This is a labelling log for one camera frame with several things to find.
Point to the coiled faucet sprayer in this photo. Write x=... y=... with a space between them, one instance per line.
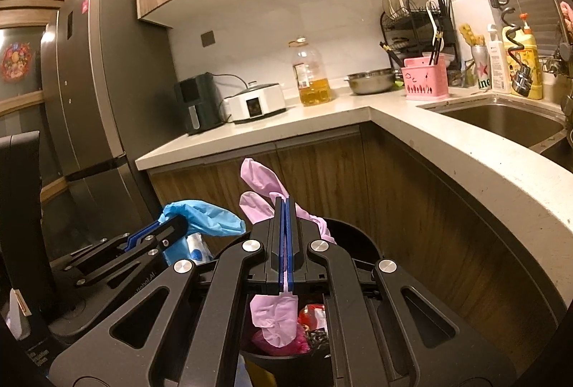
x=519 y=73

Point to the red white wrapper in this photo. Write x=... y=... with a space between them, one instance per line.
x=313 y=317

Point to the wooden glass door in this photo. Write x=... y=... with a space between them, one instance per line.
x=22 y=109

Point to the steel sink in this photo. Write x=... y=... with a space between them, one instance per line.
x=492 y=123

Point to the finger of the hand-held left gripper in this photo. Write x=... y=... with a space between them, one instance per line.
x=143 y=247
x=172 y=228

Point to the black dish rack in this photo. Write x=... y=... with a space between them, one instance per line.
x=394 y=38

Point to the yellow scrubber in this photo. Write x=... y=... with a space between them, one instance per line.
x=472 y=35

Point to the grey refrigerator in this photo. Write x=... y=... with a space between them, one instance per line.
x=103 y=100

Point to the steel bowl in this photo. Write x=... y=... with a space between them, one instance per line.
x=370 y=82

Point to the red door decoration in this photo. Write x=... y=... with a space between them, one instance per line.
x=15 y=61

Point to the pink cloth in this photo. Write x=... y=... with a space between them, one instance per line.
x=567 y=22

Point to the yellow detergent bottle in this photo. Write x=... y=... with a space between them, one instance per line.
x=532 y=51

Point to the wooden lower cabinet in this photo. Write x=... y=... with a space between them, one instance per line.
x=403 y=199

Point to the black trash bin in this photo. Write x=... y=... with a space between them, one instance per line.
x=358 y=244

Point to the dark wall socket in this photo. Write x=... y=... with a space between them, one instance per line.
x=208 y=39

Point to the white pump bottle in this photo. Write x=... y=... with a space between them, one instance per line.
x=498 y=65

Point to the black chopsticks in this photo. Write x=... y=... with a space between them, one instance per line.
x=435 y=47

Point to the pink utensil holder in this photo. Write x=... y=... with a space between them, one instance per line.
x=425 y=80

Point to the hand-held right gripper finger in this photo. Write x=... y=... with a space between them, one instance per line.
x=281 y=261
x=291 y=261

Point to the black air fryer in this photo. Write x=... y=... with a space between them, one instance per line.
x=197 y=105

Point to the blue rubber glove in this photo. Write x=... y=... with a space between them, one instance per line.
x=206 y=217

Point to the green beer can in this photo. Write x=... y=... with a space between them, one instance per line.
x=481 y=73

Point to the cooking oil bottle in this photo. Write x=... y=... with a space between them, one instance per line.
x=311 y=73

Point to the white slow cooker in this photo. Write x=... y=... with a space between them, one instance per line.
x=255 y=103

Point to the pink rubber glove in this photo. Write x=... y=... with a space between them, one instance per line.
x=262 y=185

